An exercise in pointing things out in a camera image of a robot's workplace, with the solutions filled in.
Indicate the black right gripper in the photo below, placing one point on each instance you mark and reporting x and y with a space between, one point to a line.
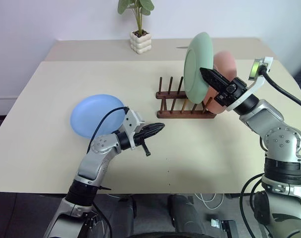
233 93

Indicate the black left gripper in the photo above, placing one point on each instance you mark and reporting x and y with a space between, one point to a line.
140 140

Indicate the green plate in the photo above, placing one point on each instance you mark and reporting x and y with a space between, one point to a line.
193 74

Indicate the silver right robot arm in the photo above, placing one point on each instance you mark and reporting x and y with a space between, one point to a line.
264 116

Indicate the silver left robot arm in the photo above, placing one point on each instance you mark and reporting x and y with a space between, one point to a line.
101 146

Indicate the wooden dish rack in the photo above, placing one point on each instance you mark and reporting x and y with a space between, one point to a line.
170 114

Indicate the pink plate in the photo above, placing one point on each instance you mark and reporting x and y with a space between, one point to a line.
226 67

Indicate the blue plate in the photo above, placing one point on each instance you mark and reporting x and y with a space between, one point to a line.
91 114

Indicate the white bubbly plant pot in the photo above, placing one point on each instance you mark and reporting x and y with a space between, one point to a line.
140 43

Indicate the large dark rounded shape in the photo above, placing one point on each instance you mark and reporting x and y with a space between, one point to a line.
185 215

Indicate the green leafy plant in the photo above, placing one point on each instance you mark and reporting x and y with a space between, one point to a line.
138 10

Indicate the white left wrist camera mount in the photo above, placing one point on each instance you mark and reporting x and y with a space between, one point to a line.
132 121

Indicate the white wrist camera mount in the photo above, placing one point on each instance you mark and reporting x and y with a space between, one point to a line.
132 121
258 84

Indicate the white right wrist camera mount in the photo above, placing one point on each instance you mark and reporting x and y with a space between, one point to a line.
258 84

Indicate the grey metal bracket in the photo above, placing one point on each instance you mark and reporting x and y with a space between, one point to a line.
221 224

